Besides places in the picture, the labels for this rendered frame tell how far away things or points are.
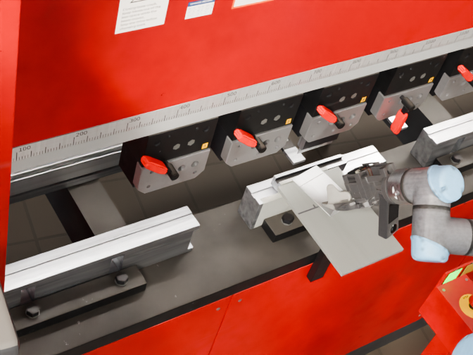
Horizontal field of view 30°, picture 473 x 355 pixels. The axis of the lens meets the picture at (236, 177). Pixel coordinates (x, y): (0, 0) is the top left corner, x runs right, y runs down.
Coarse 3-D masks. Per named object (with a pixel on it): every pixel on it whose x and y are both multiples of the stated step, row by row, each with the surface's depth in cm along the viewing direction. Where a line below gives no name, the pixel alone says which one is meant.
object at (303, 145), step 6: (300, 138) 198; (324, 138) 200; (330, 138) 201; (336, 138) 203; (300, 144) 198; (306, 144) 197; (312, 144) 199; (318, 144) 200; (324, 144) 204; (300, 150) 200; (306, 150) 201
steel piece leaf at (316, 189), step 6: (324, 174) 209; (312, 180) 207; (318, 180) 207; (324, 180) 208; (330, 180) 208; (306, 186) 205; (312, 186) 205; (318, 186) 206; (324, 186) 206; (336, 186) 207; (306, 192) 204; (312, 192) 204; (318, 192) 205; (324, 192) 205; (312, 198) 203; (318, 198) 203; (324, 198) 204; (318, 204) 202; (324, 210) 201; (330, 210) 202; (330, 216) 201
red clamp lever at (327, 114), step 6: (318, 108) 177; (324, 108) 177; (324, 114) 177; (330, 114) 178; (336, 114) 184; (330, 120) 180; (336, 120) 182; (342, 120) 183; (336, 126) 183; (342, 126) 183
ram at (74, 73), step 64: (64, 0) 123; (192, 0) 137; (320, 0) 154; (384, 0) 165; (448, 0) 177; (64, 64) 132; (128, 64) 140; (192, 64) 149; (256, 64) 159; (320, 64) 170; (384, 64) 183; (64, 128) 143
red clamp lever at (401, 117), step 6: (402, 96) 196; (402, 102) 195; (408, 102) 194; (402, 108) 197; (408, 108) 194; (396, 114) 198; (402, 114) 197; (396, 120) 199; (402, 120) 197; (396, 126) 199; (402, 126) 199; (396, 132) 200
